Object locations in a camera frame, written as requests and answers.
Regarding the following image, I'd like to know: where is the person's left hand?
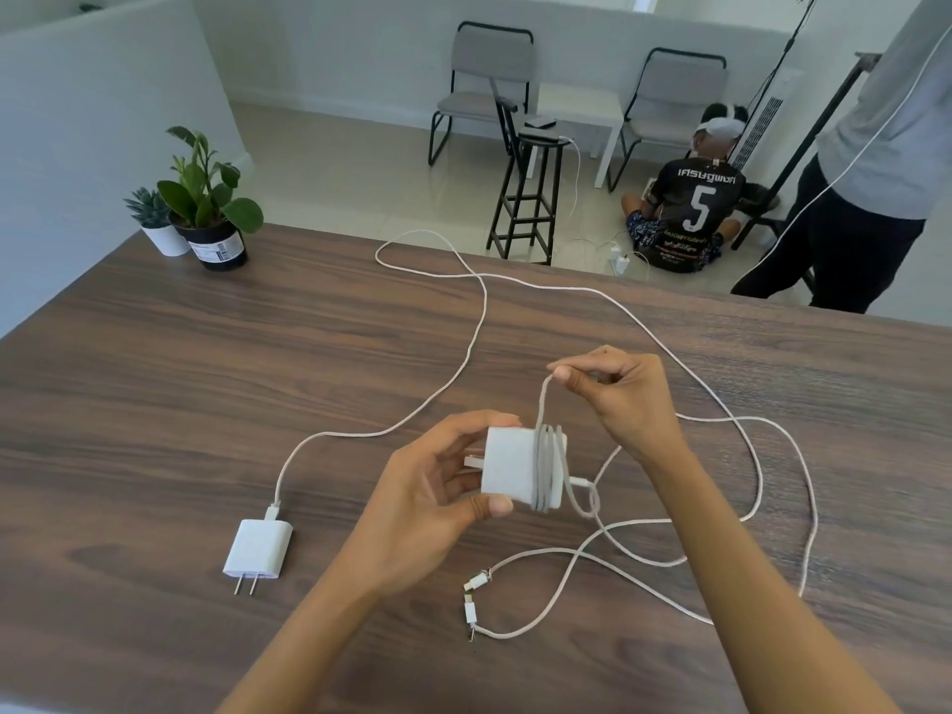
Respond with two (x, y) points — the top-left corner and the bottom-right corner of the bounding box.
(349, 410), (524, 600)

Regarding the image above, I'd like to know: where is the person's right hand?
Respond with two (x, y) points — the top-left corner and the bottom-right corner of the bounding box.
(546, 345), (689, 469)

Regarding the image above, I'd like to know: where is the grey-white braided charger cable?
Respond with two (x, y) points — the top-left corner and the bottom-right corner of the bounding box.
(462, 371), (821, 627)

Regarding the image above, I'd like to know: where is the long white charging cable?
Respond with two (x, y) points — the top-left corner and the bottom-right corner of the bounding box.
(266, 229), (768, 641)

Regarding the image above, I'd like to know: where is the person's right forearm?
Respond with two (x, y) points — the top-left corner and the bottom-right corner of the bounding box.
(643, 437), (905, 714)

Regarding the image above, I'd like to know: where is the black bar stool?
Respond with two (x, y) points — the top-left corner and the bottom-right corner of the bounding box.
(485, 77), (572, 267)

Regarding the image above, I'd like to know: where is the white headset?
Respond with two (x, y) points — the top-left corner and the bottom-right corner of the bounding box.
(695, 103), (749, 141)

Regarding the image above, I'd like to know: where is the white side table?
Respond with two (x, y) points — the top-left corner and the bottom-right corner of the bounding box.
(524, 80), (625, 190)

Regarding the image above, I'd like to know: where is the grey folding chair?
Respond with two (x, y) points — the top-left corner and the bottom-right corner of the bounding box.
(606, 46), (730, 194)
(427, 20), (536, 169)

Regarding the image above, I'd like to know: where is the white tower appliance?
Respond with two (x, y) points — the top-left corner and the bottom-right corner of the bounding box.
(725, 65), (808, 176)

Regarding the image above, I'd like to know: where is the green plant in black pot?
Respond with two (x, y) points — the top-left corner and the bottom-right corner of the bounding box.
(156, 125), (266, 273)

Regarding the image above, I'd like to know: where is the succulent in white pot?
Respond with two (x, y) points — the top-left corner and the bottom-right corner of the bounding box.
(122, 186), (191, 258)

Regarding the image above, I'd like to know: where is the thin black stand pole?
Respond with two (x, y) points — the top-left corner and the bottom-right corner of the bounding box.
(732, 0), (819, 154)

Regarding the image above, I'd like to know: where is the long thin white cable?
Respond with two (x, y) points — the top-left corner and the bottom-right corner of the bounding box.
(732, 20), (952, 285)

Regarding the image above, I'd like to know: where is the black metal desk frame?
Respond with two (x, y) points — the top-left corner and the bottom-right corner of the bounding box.
(731, 51), (883, 252)

